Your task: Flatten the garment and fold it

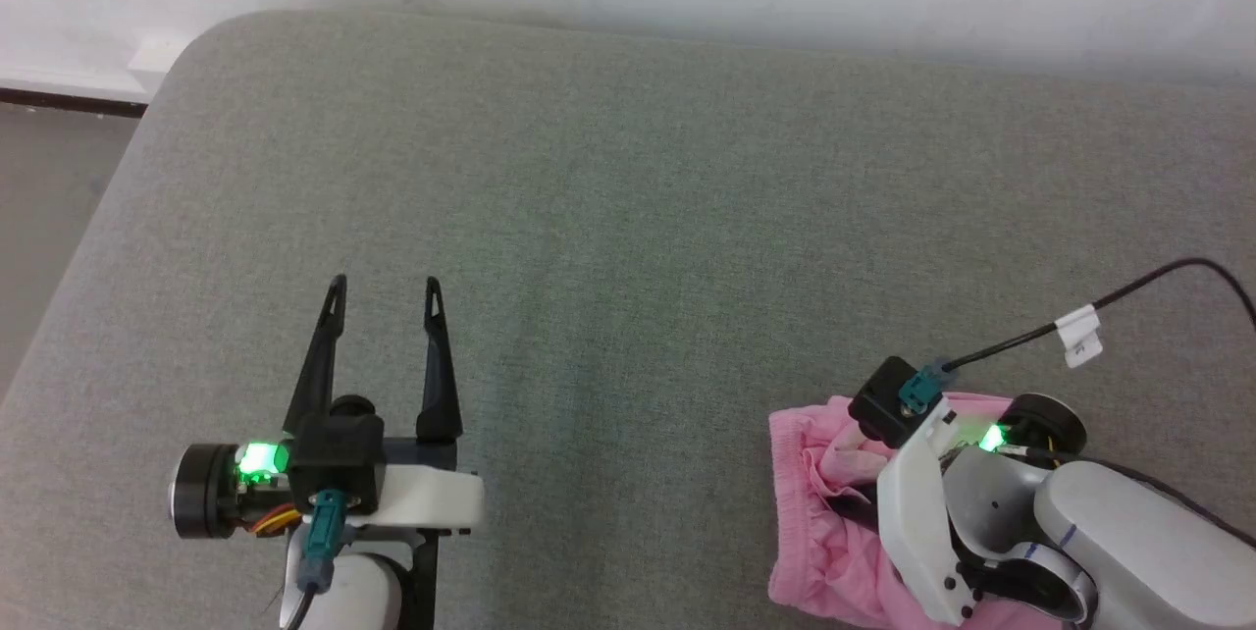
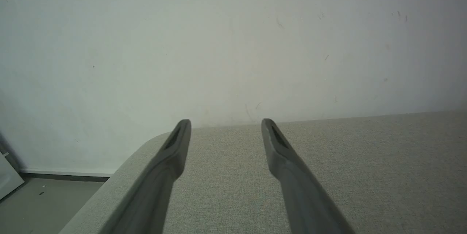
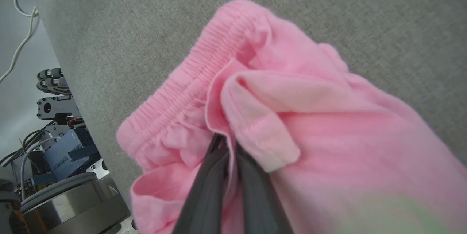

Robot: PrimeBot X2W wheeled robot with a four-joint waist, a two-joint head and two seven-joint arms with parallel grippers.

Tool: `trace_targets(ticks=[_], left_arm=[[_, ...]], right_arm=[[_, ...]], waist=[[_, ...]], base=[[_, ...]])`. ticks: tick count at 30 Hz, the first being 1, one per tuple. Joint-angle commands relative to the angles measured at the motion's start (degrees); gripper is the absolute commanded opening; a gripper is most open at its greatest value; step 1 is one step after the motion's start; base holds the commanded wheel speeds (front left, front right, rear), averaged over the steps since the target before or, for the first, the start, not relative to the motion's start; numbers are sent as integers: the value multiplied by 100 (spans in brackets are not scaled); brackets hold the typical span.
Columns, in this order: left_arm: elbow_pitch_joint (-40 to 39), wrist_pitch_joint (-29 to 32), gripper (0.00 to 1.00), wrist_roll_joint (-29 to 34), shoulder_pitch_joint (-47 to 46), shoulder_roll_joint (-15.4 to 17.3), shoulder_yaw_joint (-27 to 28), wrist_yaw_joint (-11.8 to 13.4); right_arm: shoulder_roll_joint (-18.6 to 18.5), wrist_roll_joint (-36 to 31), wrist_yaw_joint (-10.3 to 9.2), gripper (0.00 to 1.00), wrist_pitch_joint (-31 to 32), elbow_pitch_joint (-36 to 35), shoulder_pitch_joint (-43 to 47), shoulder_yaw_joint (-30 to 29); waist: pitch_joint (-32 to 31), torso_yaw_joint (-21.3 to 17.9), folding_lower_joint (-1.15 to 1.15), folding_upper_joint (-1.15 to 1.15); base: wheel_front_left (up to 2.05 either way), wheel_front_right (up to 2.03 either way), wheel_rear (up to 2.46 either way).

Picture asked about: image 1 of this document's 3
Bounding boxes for left camera cable teal plug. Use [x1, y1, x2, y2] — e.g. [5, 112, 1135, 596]
[278, 489, 358, 630]

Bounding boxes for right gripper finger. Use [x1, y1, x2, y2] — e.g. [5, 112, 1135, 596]
[830, 491, 881, 525]

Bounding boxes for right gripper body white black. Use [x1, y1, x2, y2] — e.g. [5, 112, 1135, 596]
[875, 393, 1089, 627]

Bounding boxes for camera cable teal plug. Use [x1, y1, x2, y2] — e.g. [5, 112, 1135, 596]
[899, 258, 1256, 415]
[278, 489, 358, 630]

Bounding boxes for white wall skirting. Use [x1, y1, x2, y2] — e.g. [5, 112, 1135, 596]
[0, 31, 194, 106]

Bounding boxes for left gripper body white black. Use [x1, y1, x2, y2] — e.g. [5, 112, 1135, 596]
[169, 437, 486, 543]

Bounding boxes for pink garment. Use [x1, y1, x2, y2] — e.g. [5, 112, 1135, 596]
[767, 393, 1063, 630]

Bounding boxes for white cable label tag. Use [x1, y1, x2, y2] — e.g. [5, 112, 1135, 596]
[1054, 303, 1105, 369]

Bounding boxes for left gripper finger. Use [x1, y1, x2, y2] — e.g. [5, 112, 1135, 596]
[415, 277, 464, 444]
[283, 275, 348, 437]

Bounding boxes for grey fabric sofa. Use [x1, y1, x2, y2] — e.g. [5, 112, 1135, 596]
[0, 10, 1256, 630]

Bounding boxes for right camera cable teal plug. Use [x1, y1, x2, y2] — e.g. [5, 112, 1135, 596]
[899, 258, 1256, 415]

